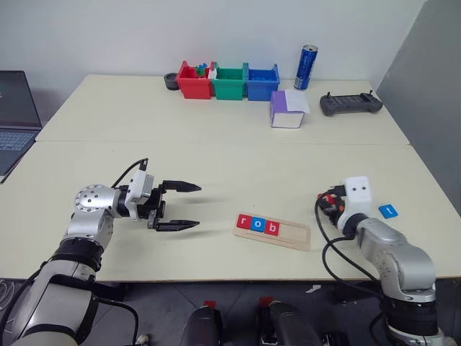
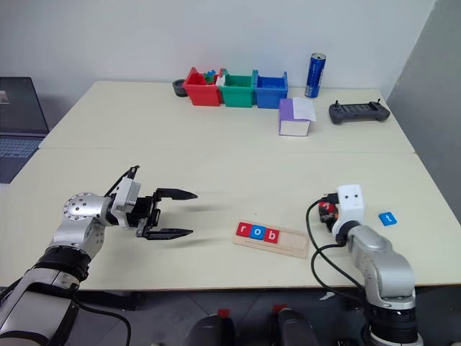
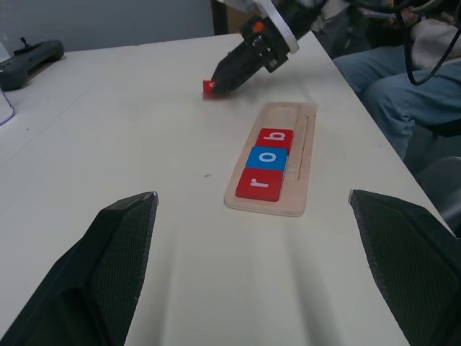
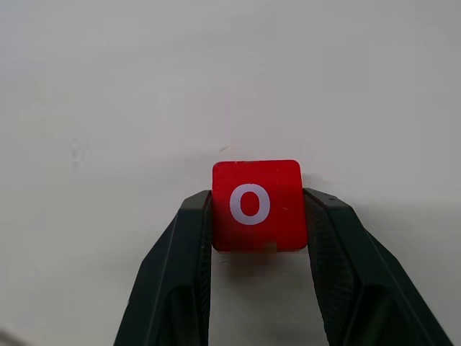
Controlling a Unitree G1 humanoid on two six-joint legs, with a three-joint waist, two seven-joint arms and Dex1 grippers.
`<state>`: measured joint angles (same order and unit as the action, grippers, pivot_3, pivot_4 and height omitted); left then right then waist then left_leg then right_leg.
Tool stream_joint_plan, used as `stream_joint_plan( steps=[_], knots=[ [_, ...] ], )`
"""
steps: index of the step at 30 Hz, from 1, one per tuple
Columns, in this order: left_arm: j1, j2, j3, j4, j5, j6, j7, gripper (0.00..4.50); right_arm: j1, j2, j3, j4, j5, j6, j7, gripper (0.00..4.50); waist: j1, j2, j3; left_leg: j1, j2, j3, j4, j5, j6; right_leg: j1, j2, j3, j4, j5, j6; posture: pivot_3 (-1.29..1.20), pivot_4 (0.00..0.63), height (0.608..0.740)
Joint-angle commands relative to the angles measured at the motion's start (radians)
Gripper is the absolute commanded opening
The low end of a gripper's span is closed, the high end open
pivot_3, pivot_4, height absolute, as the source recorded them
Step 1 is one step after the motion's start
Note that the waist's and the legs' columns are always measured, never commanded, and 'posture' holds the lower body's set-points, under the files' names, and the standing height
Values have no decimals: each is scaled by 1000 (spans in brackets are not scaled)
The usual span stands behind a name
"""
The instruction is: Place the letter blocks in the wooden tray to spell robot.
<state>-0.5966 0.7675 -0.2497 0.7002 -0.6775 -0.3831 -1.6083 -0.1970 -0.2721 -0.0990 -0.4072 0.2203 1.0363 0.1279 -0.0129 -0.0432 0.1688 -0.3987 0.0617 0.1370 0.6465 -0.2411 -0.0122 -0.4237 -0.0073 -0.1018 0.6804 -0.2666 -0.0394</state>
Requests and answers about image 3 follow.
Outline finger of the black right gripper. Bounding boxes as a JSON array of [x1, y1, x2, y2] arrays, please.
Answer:
[[210, 42, 261, 93], [215, 53, 269, 97]]

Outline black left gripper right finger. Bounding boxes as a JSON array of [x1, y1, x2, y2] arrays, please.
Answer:
[[347, 187, 461, 346]]

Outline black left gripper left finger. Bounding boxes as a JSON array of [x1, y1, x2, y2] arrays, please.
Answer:
[[0, 190, 160, 346]]

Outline red letter tile o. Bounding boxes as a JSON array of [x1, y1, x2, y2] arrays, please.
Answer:
[[202, 79, 232, 101]]

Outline red letter tile b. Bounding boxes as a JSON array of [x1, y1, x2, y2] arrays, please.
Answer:
[[256, 128, 295, 153]]

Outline blue letter tile o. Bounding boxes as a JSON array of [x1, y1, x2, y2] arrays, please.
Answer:
[[245, 146, 290, 172]]

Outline wooden letter tray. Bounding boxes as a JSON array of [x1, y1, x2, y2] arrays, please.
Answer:
[[223, 101, 318, 218]]

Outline red letter tile r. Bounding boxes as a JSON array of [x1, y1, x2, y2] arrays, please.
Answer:
[[234, 168, 285, 203]]

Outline brown wooden panel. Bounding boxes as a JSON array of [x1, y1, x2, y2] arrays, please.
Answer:
[[210, 0, 260, 36]]

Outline seated person in jeans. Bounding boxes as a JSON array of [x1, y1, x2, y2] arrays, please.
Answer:
[[332, 17, 461, 164]]

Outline grey partition panel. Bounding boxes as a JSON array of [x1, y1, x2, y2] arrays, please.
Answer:
[[0, 0, 215, 53]]

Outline grey handheld controller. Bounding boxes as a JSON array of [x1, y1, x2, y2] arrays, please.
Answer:
[[0, 36, 66, 92]]

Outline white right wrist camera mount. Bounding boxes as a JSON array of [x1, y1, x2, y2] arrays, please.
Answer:
[[251, 0, 300, 55]]

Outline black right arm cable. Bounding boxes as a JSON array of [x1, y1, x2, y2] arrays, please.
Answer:
[[392, 0, 461, 87]]

